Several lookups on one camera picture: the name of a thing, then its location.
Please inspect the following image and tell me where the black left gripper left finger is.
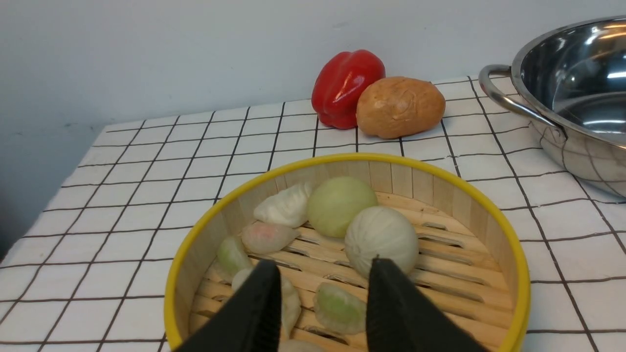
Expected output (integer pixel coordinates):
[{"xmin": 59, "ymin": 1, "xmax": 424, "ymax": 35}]
[{"xmin": 175, "ymin": 259, "xmax": 282, "ymax": 352}]

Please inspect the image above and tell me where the white pleated dumpling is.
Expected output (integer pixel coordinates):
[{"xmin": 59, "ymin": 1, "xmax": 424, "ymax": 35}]
[{"xmin": 253, "ymin": 182, "xmax": 314, "ymax": 229}]

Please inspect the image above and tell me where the brown potato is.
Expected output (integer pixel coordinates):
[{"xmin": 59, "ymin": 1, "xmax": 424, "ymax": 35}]
[{"xmin": 356, "ymin": 76, "xmax": 447, "ymax": 139}]

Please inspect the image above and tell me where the red bell pepper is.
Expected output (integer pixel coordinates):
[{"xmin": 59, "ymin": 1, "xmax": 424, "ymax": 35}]
[{"xmin": 311, "ymin": 49, "xmax": 385, "ymax": 130}]

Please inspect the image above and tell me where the white grid tablecloth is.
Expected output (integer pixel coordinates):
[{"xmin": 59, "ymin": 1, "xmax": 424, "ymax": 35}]
[{"xmin": 1, "ymin": 76, "xmax": 625, "ymax": 352}]

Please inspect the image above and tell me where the white dumpling under finger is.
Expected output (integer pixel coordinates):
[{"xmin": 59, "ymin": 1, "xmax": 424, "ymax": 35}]
[{"xmin": 232, "ymin": 267, "xmax": 302, "ymax": 339}]

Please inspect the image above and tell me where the pink translucent dumpling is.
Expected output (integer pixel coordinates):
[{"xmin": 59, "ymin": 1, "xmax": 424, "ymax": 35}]
[{"xmin": 241, "ymin": 222, "xmax": 300, "ymax": 254}]

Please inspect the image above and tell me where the yellow-rimmed bamboo steamer basket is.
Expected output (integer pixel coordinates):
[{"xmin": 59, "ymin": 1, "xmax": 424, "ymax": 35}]
[{"xmin": 164, "ymin": 153, "xmax": 531, "ymax": 352}]

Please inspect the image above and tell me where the pale green round bun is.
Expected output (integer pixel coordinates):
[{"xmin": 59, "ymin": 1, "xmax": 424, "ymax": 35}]
[{"xmin": 307, "ymin": 176, "xmax": 378, "ymax": 238}]

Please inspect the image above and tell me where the stainless steel pot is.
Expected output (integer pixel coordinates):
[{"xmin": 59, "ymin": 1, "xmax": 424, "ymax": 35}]
[{"xmin": 478, "ymin": 16, "xmax": 626, "ymax": 198}]

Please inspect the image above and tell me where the green dumpling front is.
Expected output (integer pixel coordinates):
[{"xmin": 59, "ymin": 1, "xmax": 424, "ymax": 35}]
[{"xmin": 313, "ymin": 283, "xmax": 367, "ymax": 335}]

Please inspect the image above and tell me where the green translucent dumpling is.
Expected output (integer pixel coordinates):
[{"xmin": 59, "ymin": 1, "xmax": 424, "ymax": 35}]
[{"xmin": 217, "ymin": 236, "xmax": 253, "ymax": 283}]

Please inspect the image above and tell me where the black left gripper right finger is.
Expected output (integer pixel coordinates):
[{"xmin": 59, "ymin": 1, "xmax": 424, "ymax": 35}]
[{"xmin": 366, "ymin": 258, "xmax": 487, "ymax": 352}]

